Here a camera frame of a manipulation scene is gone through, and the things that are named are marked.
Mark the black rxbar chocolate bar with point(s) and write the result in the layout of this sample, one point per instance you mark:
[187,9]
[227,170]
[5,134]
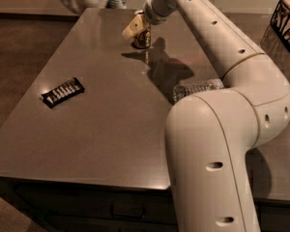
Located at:
[63,92]

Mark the orange soda can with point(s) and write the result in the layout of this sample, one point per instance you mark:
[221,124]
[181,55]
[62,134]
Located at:
[143,39]

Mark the clear plastic water bottle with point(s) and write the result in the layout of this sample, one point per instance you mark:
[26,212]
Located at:
[183,90]

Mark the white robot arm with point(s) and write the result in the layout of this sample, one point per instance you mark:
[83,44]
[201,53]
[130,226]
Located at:
[208,134]

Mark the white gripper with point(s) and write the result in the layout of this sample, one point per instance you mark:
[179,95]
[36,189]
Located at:
[150,13]

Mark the black wire basket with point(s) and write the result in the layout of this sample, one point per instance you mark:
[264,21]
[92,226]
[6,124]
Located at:
[280,22]

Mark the black drawer handle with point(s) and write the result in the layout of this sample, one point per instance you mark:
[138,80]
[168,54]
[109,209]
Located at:
[127,212]

